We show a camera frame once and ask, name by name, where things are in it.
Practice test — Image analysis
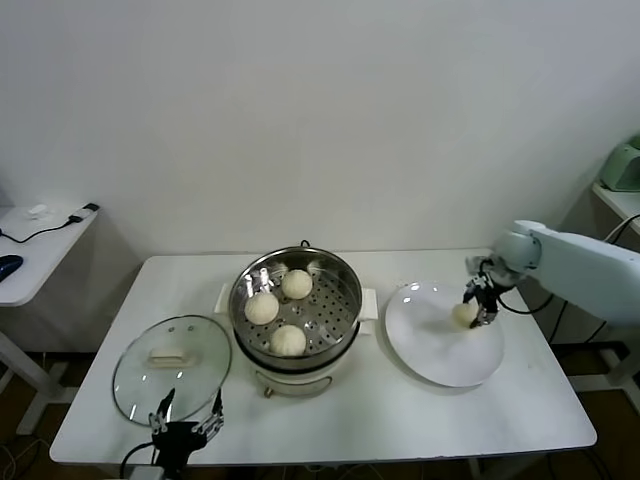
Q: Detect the white steamed baozi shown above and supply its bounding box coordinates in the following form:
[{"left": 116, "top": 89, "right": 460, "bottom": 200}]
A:
[
  {"left": 452, "top": 301, "right": 479, "bottom": 331},
  {"left": 281, "top": 268, "right": 315, "bottom": 300},
  {"left": 244, "top": 292, "right": 280, "bottom": 325},
  {"left": 270, "top": 324, "right": 307, "bottom": 357}
]

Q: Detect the black cable with plug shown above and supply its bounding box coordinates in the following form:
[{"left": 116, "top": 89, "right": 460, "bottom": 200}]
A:
[{"left": 0, "top": 202, "right": 101, "bottom": 245}]

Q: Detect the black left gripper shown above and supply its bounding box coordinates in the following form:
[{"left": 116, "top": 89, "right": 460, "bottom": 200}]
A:
[{"left": 148, "top": 387, "right": 224, "bottom": 476}]

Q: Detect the white side table with mouse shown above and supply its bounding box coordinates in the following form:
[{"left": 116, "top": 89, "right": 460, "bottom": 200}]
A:
[{"left": 0, "top": 202, "right": 104, "bottom": 436}]

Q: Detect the perforated steel steamer basket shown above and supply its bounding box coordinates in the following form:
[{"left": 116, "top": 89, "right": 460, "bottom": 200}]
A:
[{"left": 214, "top": 248, "right": 377, "bottom": 362}]

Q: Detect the blue computer mouse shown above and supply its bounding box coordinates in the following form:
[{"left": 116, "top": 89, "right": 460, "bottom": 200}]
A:
[{"left": 0, "top": 253, "right": 25, "bottom": 285}]

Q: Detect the white side table with appliance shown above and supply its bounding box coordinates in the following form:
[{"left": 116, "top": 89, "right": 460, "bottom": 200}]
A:
[{"left": 569, "top": 182, "right": 640, "bottom": 401}]

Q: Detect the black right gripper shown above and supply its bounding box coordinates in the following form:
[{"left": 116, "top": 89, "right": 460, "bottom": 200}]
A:
[{"left": 462, "top": 274, "right": 503, "bottom": 330}]

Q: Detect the white round plate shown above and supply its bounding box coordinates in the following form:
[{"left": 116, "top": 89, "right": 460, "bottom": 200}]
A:
[{"left": 383, "top": 280, "right": 505, "bottom": 389}]

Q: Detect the glass lid cream handle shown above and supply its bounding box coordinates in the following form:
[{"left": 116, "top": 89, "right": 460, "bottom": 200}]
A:
[{"left": 112, "top": 314, "right": 234, "bottom": 426}]

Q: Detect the mint green appliance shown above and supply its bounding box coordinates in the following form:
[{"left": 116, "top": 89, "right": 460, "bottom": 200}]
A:
[{"left": 598, "top": 134, "right": 640, "bottom": 194}]

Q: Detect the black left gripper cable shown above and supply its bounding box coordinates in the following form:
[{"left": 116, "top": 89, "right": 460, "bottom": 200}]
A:
[{"left": 119, "top": 442, "right": 157, "bottom": 479}]

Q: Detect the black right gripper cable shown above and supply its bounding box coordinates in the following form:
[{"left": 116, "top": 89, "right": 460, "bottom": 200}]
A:
[{"left": 494, "top": 287, "right": 555, "bottom": 315}]

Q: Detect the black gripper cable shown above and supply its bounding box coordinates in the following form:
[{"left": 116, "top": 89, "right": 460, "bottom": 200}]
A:
[
  {"left": 119, "top": 442, "right": 157, "bottom": 479},
  {"left": 494, "top": 287, "right": 555, "bottom": 315}
]

